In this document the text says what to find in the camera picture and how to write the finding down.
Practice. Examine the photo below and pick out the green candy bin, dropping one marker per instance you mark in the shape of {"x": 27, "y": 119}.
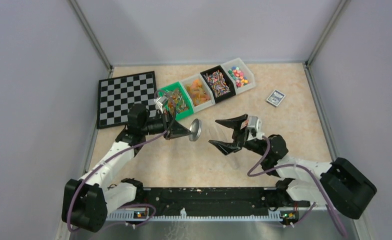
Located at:
{"x": 182, "y": 102}

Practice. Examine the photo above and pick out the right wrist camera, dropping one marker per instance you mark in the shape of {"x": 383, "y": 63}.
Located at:
{"x": 254, "y": 126}

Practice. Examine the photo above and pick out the white bin orange candies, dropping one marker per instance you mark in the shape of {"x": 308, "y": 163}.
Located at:
{"x": 199, "y": 94}

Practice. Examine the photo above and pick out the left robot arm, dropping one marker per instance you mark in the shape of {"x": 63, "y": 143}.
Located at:
{"x": 88, "y": 201}

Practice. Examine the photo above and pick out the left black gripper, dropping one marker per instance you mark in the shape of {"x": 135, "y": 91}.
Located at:
{"x": 174, "y": 131}

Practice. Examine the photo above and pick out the clear plastic cup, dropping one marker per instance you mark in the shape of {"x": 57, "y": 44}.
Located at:
{"x": 217, "y": 136}

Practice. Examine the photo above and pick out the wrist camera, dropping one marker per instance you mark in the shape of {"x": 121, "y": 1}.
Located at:
{"x": 254, "y": 126}
{"x": 161, "y": 103}

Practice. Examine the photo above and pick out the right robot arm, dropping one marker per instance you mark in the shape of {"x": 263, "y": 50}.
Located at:
{"x": 339, "y": 185}

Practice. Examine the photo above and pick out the blue playing card box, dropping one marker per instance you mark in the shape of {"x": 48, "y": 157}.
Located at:
{"x": 275, "y": 98}

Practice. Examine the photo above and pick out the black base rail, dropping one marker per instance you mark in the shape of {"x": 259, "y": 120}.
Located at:
{"x": 212, "y": 201}

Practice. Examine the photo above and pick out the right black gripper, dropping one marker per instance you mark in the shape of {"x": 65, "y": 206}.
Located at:
{"x": 239, "y": 135}

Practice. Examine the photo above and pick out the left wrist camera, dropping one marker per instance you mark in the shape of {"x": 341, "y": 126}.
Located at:
{"x": 161, "y": 103}

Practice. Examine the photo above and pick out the black grey chessboard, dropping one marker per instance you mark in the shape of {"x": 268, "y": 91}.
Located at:
{"x": 117, "y": 95}

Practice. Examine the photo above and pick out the black candy bin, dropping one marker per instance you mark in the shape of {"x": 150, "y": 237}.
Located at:
{"x": 219, "y": 83}

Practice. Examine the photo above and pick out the white bin colourful candies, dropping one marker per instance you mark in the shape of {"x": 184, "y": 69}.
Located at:
{"x": 240, "y": 75}

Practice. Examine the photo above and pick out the clear plastic scoop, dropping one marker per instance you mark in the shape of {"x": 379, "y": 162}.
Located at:
{"x": 233, "y": 161}

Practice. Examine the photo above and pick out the white cable duct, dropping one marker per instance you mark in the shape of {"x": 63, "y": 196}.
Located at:
{"x": 130, "y": 215}

